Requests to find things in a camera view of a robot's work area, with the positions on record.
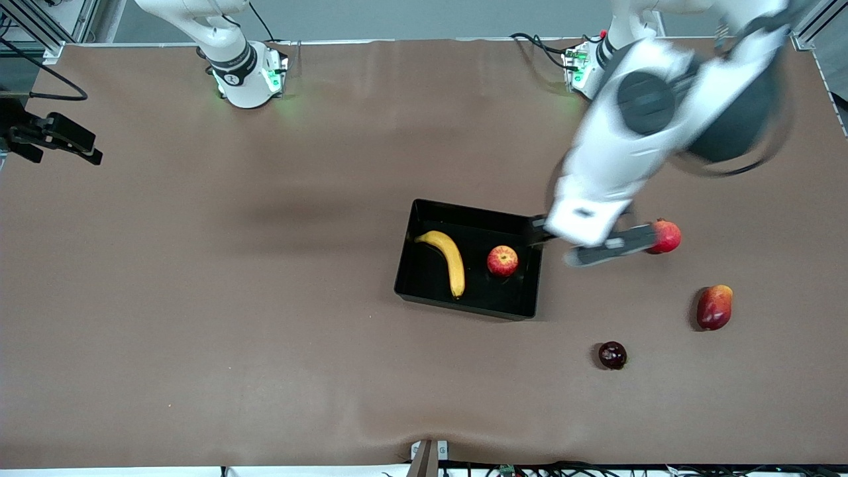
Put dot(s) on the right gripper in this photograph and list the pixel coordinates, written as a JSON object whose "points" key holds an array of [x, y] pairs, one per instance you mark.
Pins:
{"points": [[20, 127]]}

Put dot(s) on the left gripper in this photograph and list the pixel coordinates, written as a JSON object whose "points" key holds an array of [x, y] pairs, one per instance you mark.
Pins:
{"points": [[538, 231]]}

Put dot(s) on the red apple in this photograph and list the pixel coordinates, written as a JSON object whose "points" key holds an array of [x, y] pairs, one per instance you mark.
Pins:
{"points": [[503, 261]]}

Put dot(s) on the yellow banana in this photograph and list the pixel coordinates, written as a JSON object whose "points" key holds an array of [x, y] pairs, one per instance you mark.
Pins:
{"points": [[454, 262]]}

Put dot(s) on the black plastic box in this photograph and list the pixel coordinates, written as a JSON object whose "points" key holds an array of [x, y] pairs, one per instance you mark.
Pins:
{"points": [[424, 278]]}

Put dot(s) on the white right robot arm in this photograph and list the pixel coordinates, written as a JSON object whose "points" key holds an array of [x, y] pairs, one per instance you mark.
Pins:
{"points": [[242, 86]]}

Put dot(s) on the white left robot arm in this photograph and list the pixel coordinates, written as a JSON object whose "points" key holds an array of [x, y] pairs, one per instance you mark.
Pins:
{"points": [[662, 99]]}

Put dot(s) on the red pomegranate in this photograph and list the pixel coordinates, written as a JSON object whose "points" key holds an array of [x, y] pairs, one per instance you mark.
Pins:
{"points": [[668, 237]]}

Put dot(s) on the dark purple round fruit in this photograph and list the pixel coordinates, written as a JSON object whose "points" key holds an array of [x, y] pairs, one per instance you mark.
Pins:
{"points": [[613, 356]]}

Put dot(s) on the red mango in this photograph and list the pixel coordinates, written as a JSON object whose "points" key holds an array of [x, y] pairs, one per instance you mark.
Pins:
{"points": [[714, 308]]}

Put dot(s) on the brown table cover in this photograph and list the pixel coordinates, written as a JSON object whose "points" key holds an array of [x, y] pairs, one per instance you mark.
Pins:
{"points": [[199, 397]]}

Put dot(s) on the aluminium frame profile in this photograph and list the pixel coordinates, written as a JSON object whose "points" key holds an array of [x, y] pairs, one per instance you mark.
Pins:
{"points": [[818, 20], [36, 30]]}

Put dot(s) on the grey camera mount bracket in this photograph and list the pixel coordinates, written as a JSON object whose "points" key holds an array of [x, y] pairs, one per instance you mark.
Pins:
{"points": [[424, 464]]}

